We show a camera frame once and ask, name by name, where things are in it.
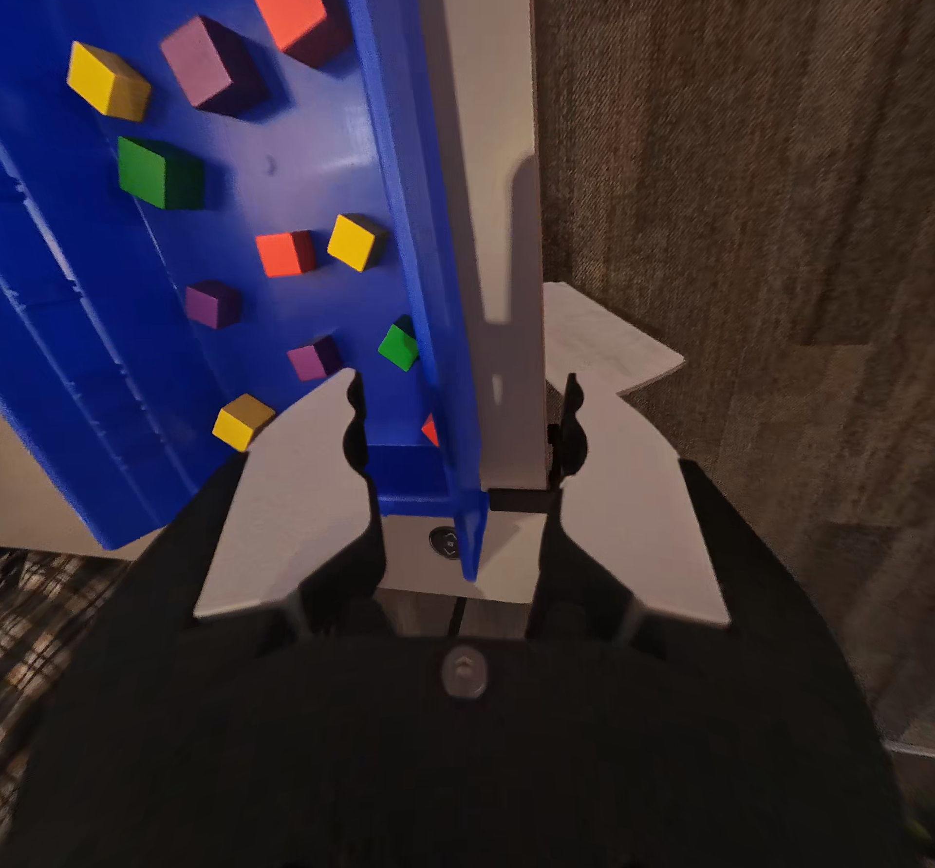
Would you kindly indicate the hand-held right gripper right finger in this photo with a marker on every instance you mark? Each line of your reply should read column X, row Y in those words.
column 643, row 524

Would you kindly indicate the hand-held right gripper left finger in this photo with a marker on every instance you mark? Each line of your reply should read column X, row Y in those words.
column 292, row 510

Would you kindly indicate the blue plastic bin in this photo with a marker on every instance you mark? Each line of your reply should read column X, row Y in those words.
column 307, row 152

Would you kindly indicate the round table grommet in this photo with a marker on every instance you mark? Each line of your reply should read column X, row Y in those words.
column 444, row 541

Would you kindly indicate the white table foot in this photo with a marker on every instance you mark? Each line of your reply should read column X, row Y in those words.
column 606, row 342

